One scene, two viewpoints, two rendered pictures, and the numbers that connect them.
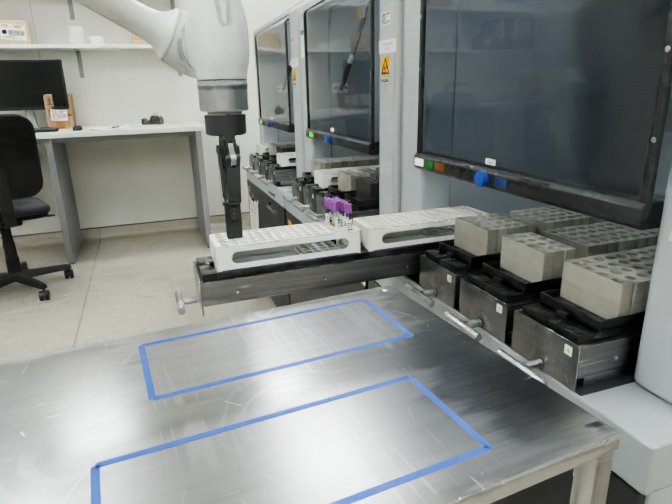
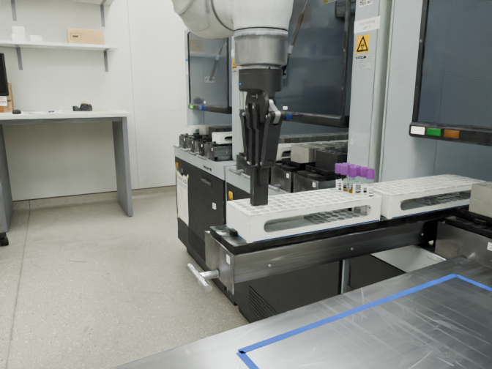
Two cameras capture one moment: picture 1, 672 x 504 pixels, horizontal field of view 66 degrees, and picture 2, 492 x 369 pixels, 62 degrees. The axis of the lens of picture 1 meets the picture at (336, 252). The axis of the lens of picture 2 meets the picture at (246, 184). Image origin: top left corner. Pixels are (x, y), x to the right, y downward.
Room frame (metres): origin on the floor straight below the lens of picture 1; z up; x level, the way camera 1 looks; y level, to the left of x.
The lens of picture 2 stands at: (0.28, 0.30, 1.07)
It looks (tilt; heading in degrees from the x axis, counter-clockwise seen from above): 13 degrees down; 354
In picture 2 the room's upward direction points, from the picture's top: straight up
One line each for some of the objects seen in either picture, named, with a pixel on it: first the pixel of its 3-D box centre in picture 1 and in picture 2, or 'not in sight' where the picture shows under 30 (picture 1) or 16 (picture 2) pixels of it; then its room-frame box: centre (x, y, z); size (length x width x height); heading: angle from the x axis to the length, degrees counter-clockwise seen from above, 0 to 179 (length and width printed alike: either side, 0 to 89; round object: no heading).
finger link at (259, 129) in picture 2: (230, 175); (263, 136); (0.98, 0.20, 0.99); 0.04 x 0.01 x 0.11; 110
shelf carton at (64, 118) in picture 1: (60, 111); (0, 97); (3.92, 1.97, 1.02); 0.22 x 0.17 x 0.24; 19
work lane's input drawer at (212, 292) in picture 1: (347, 262); (359, 230); (1.07, -0.02, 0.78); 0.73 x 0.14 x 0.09; 110
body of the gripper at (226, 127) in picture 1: (226, 138); (260, 96); (0.99, 0.20, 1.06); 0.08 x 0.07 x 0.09; 20
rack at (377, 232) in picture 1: (420, 229); (422, 196); (1.13, -0.19, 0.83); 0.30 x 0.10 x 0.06; 110
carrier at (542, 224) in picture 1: (529, 230); not in sight; (1.05, -0.41, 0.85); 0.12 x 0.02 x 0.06; 20
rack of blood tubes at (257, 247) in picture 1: (286, 246); (305, 214); (1.03, 0.10, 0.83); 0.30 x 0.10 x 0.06; 110
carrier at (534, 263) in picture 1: (525, 259); not in sight; (0.86, -0.33, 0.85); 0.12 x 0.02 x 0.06; 19
